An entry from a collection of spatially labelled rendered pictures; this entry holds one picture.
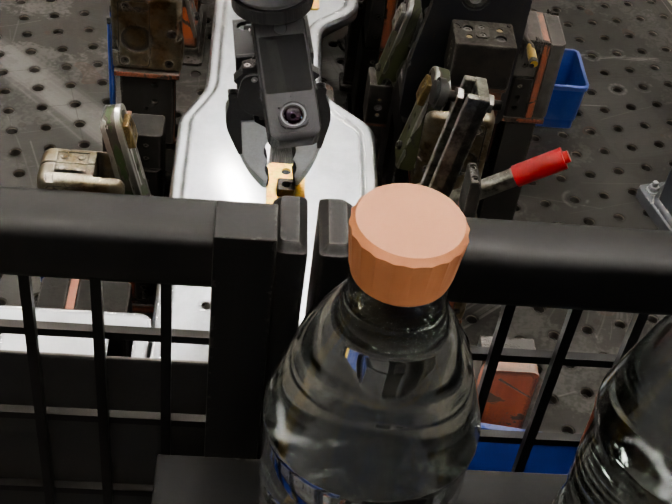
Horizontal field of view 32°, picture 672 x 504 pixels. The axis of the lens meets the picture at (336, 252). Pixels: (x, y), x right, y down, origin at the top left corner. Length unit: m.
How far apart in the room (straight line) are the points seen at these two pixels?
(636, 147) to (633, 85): 0.17
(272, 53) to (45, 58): 0.99
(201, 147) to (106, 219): 0.90
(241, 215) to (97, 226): 0.05
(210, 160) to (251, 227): 0.89
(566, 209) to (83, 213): 1.41
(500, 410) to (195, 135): 0.57
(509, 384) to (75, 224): 0.51
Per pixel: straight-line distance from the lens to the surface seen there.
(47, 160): 1.22
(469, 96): 1.05
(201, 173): 1.27
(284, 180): 1.13
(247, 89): 1.05
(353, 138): 1.33
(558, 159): 1.12
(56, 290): 1.17
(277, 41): 1.01
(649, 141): 1.96
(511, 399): 0.87
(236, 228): 0.39
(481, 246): 0.41
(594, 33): 2.19
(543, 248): 0.41
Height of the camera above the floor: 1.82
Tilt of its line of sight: 44 degrees down
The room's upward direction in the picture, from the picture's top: 8 degrees clockwise
